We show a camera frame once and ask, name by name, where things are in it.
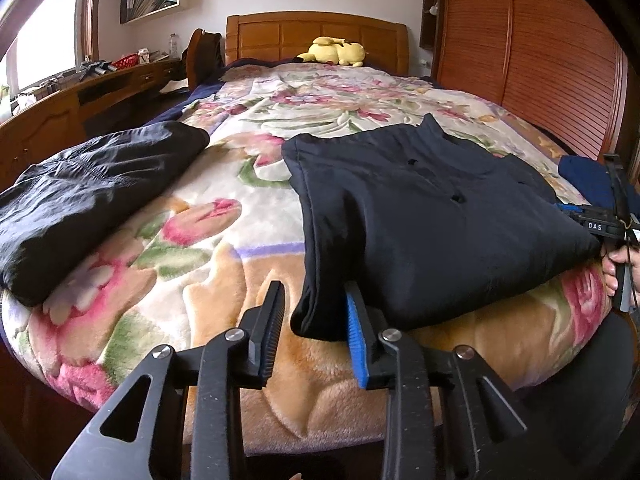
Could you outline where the black trench coat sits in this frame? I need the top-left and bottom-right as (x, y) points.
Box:
(282, 116), (599, 341)

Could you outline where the person's right hand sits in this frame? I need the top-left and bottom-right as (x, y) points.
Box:
(601, 245), (640, 297)

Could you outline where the folded blue garment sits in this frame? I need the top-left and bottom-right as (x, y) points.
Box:
(558, 155), (615, 210)

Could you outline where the floral bed blanket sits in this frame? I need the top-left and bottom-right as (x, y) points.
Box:
(1, 62), (612, 453)

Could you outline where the folded dark grey jacket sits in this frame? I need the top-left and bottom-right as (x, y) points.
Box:
(1, 122), (210, 308)

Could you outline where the wooden headboard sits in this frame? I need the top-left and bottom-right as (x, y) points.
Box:
(224, 10), (411, 77)

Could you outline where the navy blue bed sheet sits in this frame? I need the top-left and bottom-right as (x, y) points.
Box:
(145, 58), (288, 126)

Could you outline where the wooden desk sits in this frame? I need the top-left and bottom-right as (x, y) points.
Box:
(0, 60), (180, 188)

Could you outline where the yellow plush toy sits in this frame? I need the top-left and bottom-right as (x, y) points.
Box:
(297, 36), (367, 67)

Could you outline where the red basket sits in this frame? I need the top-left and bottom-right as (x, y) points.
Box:
(111, 53), (139, 70)

